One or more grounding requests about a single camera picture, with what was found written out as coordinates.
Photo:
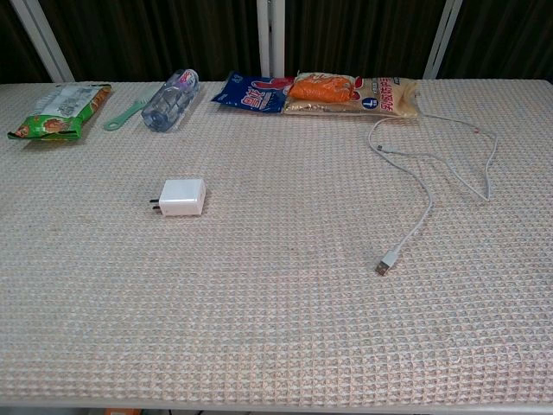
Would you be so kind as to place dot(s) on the white charger block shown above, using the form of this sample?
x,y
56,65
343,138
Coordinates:
x,y
181,195

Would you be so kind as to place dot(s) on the pink woven tablecloth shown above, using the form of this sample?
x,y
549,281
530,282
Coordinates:
x,y
276,302

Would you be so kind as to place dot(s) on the blue snack packet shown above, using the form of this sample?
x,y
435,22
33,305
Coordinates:
x,y
250,97

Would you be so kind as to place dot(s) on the beige orange rubber glove package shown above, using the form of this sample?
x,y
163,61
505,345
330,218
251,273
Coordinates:
x,y
380,101

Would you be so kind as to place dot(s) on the clear plastic water bottle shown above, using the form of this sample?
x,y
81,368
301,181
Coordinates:
x,y
168,104

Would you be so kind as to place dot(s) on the green plastic comb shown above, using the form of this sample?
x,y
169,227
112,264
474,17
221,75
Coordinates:
x,y
125,116

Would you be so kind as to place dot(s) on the dark pleated curtain panel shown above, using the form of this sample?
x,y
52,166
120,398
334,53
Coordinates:
x,y
13,56
164,34
505,39
354,34

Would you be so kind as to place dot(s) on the green snack packet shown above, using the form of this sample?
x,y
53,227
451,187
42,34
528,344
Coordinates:
x,y
60,112

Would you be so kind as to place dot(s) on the white metal frame post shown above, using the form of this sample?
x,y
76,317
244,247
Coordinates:
x,y
270,34
47,43
443,39

